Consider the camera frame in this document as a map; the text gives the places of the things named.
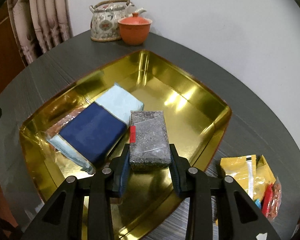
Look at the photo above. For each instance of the red foil snack packet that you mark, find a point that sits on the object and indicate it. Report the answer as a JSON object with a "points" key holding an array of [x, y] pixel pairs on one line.
{"points": [[267, 200]]}

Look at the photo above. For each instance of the orange clear snack packet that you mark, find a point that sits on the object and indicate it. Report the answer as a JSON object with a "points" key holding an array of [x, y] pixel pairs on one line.
{"points": [[276, 200]]}

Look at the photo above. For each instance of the grey speckled snack block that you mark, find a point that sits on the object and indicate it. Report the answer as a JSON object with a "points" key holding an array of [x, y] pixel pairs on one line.
{"points": [[149, 145]]}

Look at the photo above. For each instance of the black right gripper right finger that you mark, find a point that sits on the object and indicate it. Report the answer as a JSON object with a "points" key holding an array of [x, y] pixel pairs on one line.
{"points": [[238, 216]]}

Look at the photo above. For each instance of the beige curtain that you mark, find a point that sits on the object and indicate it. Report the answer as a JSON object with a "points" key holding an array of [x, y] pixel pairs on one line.
{"points": [[38, 26]]}

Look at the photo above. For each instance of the yellow snack packet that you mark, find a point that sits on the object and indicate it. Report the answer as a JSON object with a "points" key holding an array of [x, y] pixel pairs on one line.
{"points": [[253, 175]]}

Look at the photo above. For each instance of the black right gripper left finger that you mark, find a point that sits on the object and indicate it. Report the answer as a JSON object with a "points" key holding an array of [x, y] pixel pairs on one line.
{"points": [[61, 216]]}

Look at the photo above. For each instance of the blue and white snack pack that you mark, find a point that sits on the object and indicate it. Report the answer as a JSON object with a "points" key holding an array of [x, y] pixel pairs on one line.
{"points": [[88, 138]]}

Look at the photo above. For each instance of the patterned ceramic teapot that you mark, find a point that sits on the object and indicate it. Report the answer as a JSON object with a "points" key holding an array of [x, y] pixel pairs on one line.
{"points": [[104, 23]]}

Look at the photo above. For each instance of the clear bag of peanuts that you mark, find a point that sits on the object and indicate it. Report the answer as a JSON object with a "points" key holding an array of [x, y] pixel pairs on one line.
{"points": [[55, 129]]}

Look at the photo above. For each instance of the orange lidded ceramic cup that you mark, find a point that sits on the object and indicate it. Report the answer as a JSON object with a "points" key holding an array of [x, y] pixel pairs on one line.
{"points": [[134, 29]]}

